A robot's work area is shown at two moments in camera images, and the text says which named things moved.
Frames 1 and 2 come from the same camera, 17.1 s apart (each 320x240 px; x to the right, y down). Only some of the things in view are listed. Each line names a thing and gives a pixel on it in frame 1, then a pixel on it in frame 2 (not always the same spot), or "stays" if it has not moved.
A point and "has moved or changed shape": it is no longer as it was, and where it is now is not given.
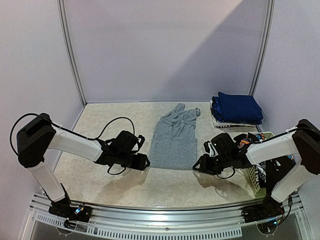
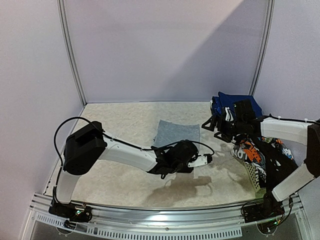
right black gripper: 206,165 → 219,127
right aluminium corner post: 268,30 stays
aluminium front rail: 227,221 stays
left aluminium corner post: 60,4 stays
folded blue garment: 236,109 stays
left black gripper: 140,164 → 189,171
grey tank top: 174,143 has moved or changed shape
